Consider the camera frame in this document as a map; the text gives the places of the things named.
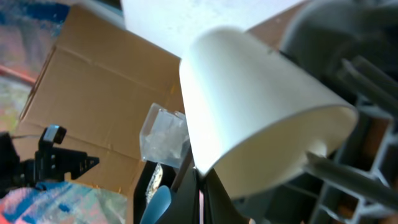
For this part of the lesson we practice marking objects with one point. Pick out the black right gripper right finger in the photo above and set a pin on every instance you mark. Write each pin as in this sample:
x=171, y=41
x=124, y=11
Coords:
x=218, y=207

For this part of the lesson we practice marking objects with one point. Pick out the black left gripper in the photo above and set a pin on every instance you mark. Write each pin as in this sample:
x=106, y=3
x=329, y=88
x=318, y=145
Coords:
x=50, y=162

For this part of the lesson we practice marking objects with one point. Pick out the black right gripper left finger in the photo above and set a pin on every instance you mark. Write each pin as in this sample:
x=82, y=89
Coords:
x=185, y=206

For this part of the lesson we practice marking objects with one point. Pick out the dark blue plate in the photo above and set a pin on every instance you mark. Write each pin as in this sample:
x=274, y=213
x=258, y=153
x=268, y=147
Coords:
x=157, y=206

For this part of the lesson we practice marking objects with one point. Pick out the rice pile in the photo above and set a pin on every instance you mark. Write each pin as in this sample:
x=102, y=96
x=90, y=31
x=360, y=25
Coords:
x=154, y=183

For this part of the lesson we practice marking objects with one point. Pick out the cream white cup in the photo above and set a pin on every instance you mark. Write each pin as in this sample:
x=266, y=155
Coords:
x=252, y=115

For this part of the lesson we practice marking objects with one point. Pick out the grey dishwasher rack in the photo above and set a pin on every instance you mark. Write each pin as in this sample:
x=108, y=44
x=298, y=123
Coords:
x=325, y=57

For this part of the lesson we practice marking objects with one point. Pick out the black tray bin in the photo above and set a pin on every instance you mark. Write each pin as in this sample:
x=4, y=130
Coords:
x=140, y=191

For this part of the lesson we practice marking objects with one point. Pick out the clear plastic bin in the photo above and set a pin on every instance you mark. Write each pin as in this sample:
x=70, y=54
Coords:
x=164, y=137

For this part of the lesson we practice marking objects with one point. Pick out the brown cardboard box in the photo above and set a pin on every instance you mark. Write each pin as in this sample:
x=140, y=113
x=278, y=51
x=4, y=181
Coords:
x=99, y=82

